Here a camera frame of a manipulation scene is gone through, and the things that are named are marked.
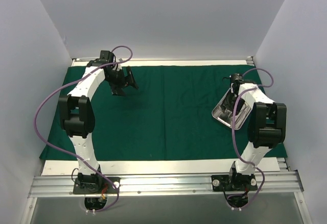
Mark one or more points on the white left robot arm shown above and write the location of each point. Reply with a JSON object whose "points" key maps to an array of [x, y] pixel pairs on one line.
{"points": [[77, 116]]}

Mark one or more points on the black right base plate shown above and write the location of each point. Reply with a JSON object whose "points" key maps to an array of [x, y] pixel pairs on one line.
{"points": [[240, 182]]}

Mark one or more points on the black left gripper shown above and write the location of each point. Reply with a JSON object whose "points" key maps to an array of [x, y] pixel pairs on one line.
{"points": [[122, 81]]}

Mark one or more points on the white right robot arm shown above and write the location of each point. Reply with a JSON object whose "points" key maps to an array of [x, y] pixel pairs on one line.
{"points": [[266, 128]]}

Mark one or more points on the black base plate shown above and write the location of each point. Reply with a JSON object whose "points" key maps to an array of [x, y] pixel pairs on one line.
{"points": [[101, 186], [240, 182]]}

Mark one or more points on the aluminium front rail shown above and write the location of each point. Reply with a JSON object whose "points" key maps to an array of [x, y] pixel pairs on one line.
{"points": [[162, 185]]}

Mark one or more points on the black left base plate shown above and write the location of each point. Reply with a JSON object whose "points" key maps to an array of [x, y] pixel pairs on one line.
{"points": [[101, 186]]}

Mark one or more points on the steel instrument tray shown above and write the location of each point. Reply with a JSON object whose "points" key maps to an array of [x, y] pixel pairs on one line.
{"points": [[219, 117]]}

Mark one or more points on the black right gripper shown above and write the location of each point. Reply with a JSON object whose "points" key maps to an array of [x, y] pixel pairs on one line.
{"points": [[230, 101]]}

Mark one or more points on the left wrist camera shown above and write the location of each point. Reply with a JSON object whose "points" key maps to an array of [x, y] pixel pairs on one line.
{"points": [[108, 57]]}

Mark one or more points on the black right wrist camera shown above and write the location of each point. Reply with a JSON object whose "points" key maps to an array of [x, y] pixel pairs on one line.
{"points": [[236, 78]]}

